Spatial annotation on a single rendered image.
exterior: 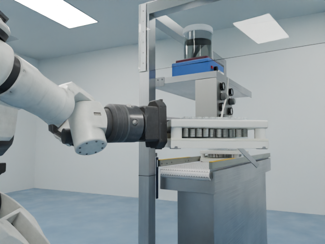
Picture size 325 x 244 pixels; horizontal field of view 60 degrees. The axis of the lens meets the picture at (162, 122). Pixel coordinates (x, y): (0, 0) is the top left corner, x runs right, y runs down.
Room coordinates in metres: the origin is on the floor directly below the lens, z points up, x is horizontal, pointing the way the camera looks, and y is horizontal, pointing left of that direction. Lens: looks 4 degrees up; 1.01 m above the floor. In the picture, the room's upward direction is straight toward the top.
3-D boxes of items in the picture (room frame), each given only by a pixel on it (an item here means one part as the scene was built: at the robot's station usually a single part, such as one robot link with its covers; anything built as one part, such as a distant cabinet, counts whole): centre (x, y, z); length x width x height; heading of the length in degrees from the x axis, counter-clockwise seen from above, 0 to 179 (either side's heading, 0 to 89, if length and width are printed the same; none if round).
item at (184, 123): (0.81, -0.13, 1.06); 0.25 x 0.24 x 0.02; 95
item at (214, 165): (1.82, -0.56, 0.91); 1.32 x 0.02 x 0.03; 149
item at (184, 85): (1.59, -0.24, 1.31); 0.62 x 0.38 x 0.04; 149
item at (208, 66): (1.41, -0.19, 1.37); 0.21 x 0.20 x 0.09; 59
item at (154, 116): (0.68, 0.05, 1.05); 0.12 x 0.10 x 0.13; 127
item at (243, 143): (0.81, -0.13, 1.01); 0.24 x 0.24 x 0.02; 5
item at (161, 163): (1.96, -0.33, 0.91); 1.32 x 0.02 x 0.03; 149
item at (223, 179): (1.90, -0.45, 0.83); 1.30 x 0.29 x 0.10; 149
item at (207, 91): (1.34, -0.25, 1.20); 0.22 x 0.11 x 0.20; 149
